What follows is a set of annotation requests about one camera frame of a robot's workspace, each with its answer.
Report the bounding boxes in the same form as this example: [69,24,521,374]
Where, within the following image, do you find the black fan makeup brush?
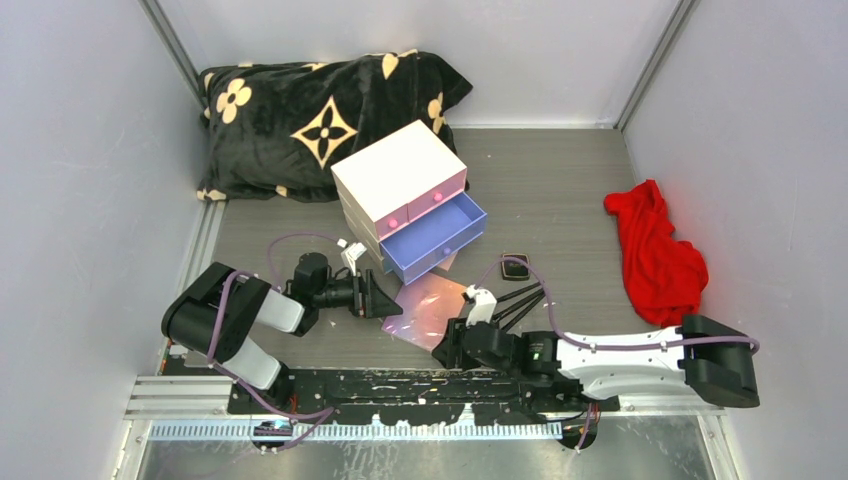
[498,297,545,332]

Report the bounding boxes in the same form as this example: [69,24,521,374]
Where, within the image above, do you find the black floral plush blanket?
[196,49,473,203]

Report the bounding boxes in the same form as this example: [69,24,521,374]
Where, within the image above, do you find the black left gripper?
[314,269,402,319]

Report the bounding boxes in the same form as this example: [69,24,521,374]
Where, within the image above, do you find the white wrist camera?
[464,285,497,327]
[337,238,367,276]

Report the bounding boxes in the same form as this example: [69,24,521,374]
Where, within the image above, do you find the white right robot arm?
[431,315,760,411]

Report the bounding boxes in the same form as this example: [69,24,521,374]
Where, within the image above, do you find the black long makeup brush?
[493,288,545,323]

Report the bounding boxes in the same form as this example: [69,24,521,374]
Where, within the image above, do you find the small pink card packet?
[437,252,457,271]

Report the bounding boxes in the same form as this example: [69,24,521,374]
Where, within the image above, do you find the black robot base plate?
[228,368,621,427]

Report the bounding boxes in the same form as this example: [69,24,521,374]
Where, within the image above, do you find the holographic eyeshadow palette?
[382,273,466,352]

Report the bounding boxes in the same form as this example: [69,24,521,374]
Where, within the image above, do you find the red cloth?
[603,179,709,328]

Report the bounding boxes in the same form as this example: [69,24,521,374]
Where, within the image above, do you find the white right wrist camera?
[464,285,497,327]

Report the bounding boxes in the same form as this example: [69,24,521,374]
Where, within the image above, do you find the black square compact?
[500,253,531,281]

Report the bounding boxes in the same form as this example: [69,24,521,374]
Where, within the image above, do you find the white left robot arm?
[161,252,403,413]

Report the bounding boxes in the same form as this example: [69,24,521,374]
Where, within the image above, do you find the black thin makeup brush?
[496,282,540,303]

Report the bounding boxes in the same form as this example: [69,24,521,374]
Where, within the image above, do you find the white pink drawer organizer box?
[331,121,468,273]

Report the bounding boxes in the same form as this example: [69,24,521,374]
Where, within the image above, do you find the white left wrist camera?
[337,238,367,276]

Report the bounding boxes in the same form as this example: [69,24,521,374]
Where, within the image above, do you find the blue drawer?
[380,193,487,285]

